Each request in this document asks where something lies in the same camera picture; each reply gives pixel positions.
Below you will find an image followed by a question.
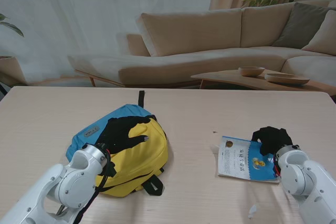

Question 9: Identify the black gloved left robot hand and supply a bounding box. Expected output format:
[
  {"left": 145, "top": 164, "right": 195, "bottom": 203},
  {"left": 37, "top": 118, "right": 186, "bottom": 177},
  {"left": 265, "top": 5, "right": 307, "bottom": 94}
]
[{"left": 98, "top": 115, "right": 152, "bottom": 154}]

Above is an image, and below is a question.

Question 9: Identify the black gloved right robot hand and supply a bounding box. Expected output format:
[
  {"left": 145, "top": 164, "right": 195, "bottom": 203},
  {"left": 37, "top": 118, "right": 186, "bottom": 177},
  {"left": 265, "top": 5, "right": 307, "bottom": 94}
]
[{"left": 251, "top": 126, "right": 293, "bottom": 156}]

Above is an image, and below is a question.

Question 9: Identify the blue and yellow school bag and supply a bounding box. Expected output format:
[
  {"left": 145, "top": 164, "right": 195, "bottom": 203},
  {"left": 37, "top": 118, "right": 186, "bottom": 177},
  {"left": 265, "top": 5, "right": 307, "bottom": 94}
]
[{"left": 65, "top": 90, "right": 169, "bottom": 198}]

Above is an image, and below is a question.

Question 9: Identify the blue and white cover book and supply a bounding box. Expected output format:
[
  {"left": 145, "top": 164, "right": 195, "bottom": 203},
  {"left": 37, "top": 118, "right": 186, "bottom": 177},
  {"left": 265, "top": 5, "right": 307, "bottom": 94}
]
[{"left": 217, "top": 136, "right": 281, "bottom": 184}]

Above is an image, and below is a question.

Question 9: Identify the wide shallow wooden dish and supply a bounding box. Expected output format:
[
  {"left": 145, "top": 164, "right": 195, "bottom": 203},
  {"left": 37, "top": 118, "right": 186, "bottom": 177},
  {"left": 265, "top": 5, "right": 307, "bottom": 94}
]
[{"left": 264, "top": 73, "right": 311, "bottom": 86}]

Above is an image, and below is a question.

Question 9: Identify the low wooden coffee table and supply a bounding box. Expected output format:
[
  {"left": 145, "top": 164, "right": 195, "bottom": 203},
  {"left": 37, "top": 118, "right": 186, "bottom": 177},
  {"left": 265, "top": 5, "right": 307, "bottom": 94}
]
[{"left": 191, "top": 68, "right": 336, "bottom": 97}]

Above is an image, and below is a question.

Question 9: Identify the small deep wooden bowl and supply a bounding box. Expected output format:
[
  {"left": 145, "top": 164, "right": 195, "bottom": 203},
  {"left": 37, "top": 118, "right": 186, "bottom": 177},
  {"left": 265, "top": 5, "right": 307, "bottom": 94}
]
[{"left": 238, "top": 66, "right": 266, "bottom": 78}]

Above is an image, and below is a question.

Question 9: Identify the small white paper scrap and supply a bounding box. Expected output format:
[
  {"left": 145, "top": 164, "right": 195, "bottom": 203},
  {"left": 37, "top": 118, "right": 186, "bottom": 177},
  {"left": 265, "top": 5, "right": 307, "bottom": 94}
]
[{"left": 248, "top": 204, "right": 258, "bottom": 220}]

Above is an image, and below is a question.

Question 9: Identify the beige sofa cushion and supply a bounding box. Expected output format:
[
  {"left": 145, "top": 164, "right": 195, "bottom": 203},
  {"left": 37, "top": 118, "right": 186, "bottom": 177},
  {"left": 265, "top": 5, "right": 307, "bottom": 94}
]
[{"left": 301, "top": 10, "right": 336, "bottom": 57}]

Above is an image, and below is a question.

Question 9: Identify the grey sofa cushion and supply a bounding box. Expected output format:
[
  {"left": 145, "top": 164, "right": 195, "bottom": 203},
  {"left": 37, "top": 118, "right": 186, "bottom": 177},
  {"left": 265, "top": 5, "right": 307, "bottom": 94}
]
[{"left": 274, "top": 2, "right": 336, "bottom": 50}]

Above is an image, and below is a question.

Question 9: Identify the beige corner sofa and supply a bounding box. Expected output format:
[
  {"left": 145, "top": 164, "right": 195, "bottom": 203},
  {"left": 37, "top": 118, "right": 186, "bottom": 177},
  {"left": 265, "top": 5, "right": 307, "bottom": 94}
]
[{"left": 67, "top": 0, "right": 336, "bottom": 89}]

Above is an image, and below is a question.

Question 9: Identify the beige plant pot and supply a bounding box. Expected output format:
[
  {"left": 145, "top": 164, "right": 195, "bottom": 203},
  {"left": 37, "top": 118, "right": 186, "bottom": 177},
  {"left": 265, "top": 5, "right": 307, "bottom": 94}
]
[{"left": 0, "top": 56, "right": 27, "bottom": 87}]

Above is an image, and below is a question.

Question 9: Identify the white sheer curtain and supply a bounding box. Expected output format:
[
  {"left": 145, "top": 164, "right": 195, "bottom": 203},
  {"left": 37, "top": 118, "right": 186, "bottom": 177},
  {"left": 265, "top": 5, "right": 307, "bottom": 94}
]
[{"left": 0, "top": 0, "right": 218, "bottom": 86}]

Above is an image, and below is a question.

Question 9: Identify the green plant with long leaves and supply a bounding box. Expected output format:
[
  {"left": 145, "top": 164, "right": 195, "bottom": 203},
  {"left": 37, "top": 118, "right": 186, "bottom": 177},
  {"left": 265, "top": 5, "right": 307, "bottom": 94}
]
[{"left": 0, "top": 0, "right": 25, "bottom": 38}]

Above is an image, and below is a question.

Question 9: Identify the red black right arm cable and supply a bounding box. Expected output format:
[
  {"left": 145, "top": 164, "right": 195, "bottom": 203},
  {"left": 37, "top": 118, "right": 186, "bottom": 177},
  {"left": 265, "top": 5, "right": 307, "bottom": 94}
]
[{"left": 272, "top": 154, "right": 281, "bottom": 179}]

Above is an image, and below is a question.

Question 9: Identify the red black arm cable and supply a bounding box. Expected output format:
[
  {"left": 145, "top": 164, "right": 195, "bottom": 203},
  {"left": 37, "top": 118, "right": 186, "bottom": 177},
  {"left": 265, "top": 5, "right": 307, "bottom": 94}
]
[
  {"left": 272, "top": 154, "right": 281, "bottom": 179},
  {"left": 75, "top": 148, "right": 116, "bottom": 224}
]

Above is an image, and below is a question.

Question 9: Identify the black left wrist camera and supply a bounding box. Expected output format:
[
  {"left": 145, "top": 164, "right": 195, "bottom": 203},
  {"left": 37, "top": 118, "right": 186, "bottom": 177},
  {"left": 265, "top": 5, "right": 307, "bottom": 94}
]
[{"left": 103, "top": 159, "right": 117, "bottom": 179}]

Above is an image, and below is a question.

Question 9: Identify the red black left arm cable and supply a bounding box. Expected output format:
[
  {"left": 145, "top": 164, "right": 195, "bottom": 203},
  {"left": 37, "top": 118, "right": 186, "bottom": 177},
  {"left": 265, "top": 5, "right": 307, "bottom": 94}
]
[{"left": 75, "top": 148, "right": 116, "bottom": 224}]

